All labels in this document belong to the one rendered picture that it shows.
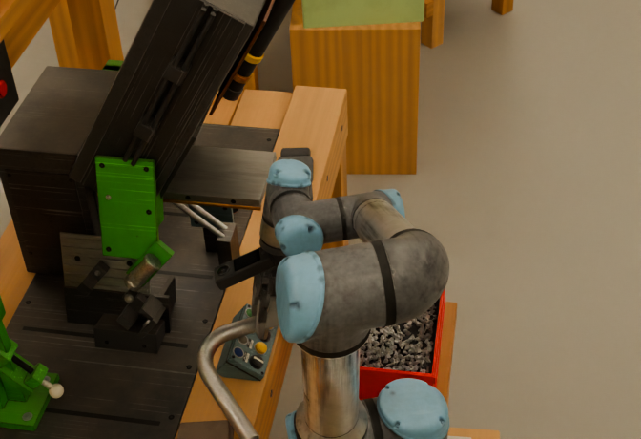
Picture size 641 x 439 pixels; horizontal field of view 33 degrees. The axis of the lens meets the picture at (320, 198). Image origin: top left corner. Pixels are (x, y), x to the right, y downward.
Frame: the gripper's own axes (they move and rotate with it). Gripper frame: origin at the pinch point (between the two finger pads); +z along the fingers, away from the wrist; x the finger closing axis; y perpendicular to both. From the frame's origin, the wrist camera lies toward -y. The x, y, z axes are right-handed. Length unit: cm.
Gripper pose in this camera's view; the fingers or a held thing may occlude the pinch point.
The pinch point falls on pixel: (255, 323)
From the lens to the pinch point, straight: 208.2
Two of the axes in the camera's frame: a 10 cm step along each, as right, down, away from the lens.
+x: -1.7, -5.5, 8.2
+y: 9.7, 0.3, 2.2
